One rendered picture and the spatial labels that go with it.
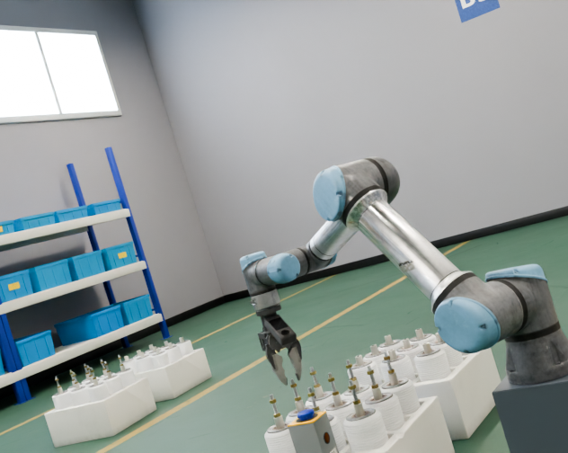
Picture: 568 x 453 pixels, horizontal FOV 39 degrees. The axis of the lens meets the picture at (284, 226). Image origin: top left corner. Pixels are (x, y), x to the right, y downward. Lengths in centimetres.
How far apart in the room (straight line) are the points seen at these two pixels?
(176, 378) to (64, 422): 69
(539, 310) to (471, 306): 18
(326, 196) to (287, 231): 761
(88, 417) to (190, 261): 568
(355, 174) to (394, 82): 688
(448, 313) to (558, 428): 32
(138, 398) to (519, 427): 288
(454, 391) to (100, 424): 221
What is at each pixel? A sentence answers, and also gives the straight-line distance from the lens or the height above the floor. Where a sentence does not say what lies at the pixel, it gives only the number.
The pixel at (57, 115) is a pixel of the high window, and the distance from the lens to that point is 880.
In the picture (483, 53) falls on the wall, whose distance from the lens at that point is 836.
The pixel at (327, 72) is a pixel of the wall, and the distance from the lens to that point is 898.
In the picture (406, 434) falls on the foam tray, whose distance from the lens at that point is 208.
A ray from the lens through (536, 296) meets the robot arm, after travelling 171.
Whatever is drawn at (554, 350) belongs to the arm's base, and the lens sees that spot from 174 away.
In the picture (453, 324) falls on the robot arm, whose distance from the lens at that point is 162.
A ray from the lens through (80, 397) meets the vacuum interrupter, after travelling 427.
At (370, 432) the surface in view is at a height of 22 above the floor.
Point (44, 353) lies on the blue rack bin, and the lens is 701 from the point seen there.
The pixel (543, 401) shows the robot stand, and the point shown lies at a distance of 173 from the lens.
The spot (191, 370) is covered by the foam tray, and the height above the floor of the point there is 9.
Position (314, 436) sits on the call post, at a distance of 187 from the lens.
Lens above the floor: 76
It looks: level
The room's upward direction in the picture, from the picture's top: 17 degrees counter-clockwise
